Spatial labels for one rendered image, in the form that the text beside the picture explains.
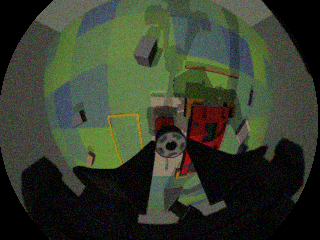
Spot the brown rectangular block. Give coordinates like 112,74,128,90
87,151,95,167

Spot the grey wheel with dark hub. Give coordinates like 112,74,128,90
155,125,188,159

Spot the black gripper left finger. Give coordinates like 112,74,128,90
72,140,155,216

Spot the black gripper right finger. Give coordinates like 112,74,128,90
187,137,268,205

